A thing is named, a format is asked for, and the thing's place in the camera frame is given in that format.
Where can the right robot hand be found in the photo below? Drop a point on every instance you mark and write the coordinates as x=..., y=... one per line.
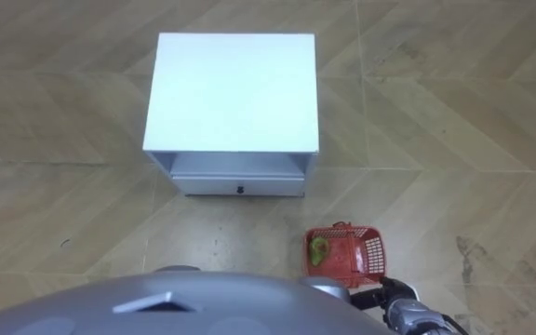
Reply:
x=393, y=288

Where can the red plastic basket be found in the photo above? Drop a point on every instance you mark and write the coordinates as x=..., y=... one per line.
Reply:
x=342, y=256

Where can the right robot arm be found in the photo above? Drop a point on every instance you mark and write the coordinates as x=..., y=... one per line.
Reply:
x=412, y=318

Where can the green fruit soft toy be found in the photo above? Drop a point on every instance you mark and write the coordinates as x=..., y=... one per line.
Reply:
x=318, y=250

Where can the robot body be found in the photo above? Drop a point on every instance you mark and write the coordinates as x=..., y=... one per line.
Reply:
x=203, y=307

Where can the white bedside cabinet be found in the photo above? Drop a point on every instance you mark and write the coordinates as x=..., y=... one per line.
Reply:
x=231, y=93

